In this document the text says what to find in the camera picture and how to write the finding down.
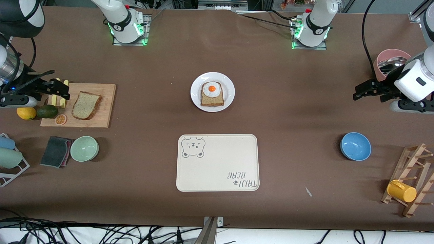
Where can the fried egg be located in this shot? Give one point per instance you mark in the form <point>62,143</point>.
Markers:
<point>212,89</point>

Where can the dark green avocado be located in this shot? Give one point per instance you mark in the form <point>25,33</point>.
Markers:
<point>47,112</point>

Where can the round white plate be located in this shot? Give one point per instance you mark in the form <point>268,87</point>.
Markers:
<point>229,91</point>

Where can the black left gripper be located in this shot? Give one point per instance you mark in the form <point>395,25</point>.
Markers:
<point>386,89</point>

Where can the yellow lemon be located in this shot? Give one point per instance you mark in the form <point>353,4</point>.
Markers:
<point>26,113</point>

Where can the light blue cup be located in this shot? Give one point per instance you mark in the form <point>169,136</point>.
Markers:
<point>6,143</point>

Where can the small grey tape scrap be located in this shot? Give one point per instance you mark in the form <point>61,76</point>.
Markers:
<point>308,191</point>

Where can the light green bowl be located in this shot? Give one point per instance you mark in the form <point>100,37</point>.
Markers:
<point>84,149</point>

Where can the metal clamp bracket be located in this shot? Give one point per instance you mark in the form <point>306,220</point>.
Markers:
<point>208,234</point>

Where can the orange slice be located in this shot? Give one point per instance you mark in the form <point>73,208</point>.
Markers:
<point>61,119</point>

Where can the wooden cup rack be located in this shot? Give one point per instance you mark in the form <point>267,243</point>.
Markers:
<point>412,162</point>

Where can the pale green cup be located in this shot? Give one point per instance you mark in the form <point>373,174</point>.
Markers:
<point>9,158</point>

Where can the grey and pink folded cloth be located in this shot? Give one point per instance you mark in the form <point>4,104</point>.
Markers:
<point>54,152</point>

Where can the bread slice under egg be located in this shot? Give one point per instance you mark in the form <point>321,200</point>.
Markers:
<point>212,101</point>

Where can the blue bowl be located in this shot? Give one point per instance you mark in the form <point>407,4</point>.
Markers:
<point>356,146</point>

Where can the pink bowl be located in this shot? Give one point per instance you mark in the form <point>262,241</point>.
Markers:
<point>390,53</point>

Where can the beige bear print tray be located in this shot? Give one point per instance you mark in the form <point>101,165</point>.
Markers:
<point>217,166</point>

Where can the plain bread slice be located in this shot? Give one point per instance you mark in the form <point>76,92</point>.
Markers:
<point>86,105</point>

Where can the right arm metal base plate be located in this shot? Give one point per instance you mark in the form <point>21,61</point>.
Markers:
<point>146,32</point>

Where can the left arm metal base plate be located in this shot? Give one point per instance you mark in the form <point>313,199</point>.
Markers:
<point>323,47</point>

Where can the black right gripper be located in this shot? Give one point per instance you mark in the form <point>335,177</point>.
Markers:
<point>24,85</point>

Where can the yellow cup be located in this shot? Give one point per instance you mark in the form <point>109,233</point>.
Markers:
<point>401,191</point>

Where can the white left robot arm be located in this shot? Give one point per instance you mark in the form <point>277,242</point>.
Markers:
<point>317,23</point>

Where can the yellow plastic fork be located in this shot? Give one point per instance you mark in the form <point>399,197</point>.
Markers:
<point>62,103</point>

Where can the metal spoon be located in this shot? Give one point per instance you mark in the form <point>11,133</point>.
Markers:
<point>391,63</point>

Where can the wooden cutting board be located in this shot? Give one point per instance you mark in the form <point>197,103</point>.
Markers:
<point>98,117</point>

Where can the yellow plastic knife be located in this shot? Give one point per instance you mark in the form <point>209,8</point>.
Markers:
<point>54,101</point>

